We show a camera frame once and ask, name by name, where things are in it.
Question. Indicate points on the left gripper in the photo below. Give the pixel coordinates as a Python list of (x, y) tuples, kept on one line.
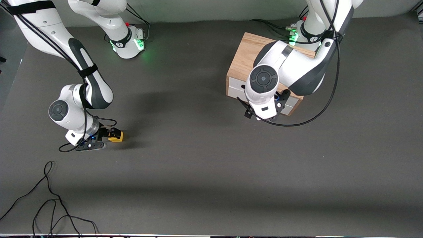
[(248, 114)]

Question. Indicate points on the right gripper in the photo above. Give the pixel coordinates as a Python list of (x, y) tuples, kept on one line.
[(104, 132)]

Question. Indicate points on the yellow cube block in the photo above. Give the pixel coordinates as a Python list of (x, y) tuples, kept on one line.
[(117, 139)]

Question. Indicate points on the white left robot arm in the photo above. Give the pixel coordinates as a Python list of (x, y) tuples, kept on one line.
[(297, 66)]

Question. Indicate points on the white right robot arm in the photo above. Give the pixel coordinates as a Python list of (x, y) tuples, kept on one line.
[(43, 26)]

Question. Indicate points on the wooden drawer cabinet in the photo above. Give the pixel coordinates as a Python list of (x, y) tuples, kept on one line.
[(243, 56)]

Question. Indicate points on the dark grey table cover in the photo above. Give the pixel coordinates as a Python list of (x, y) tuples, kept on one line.
[(198, 165)]

